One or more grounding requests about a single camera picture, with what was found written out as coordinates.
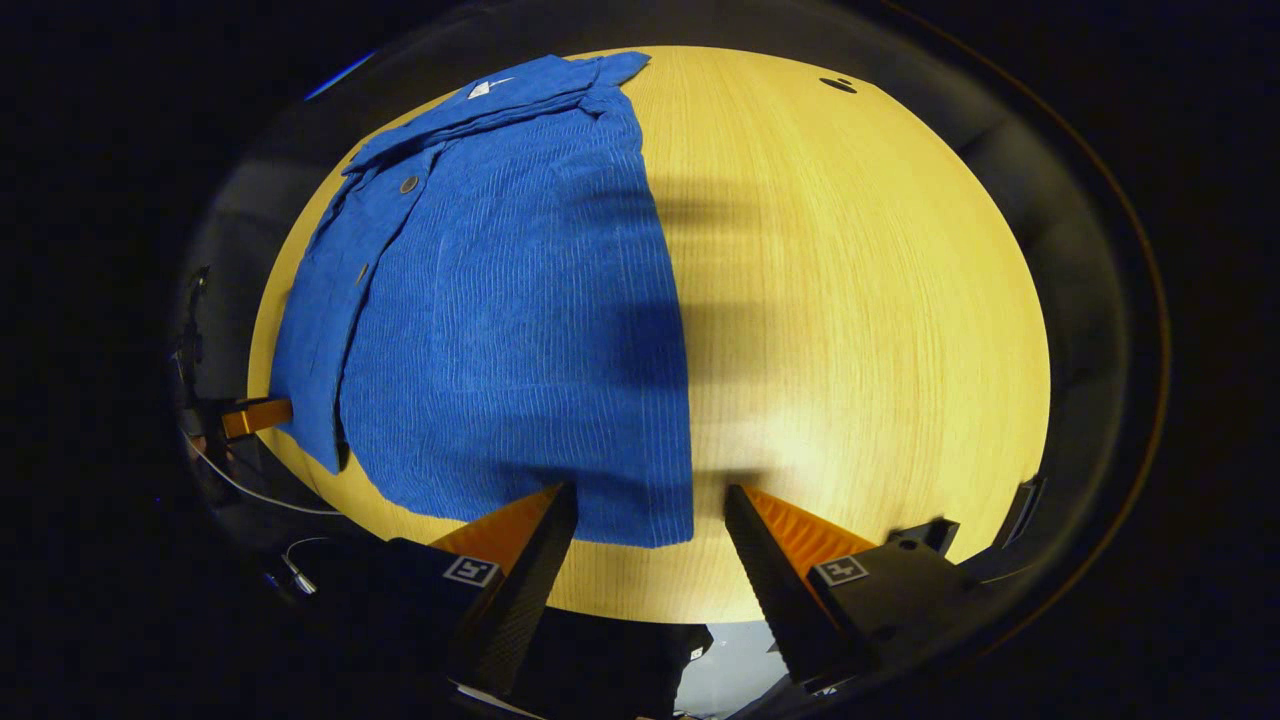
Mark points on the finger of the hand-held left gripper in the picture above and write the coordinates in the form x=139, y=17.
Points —
x=255, y=417

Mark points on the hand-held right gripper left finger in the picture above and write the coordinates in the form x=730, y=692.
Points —
x=530, y=600

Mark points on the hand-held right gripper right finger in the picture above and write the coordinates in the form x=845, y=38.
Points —
x=770, y=590

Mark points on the dark cloth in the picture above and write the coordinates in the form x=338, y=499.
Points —
x=620, y=660

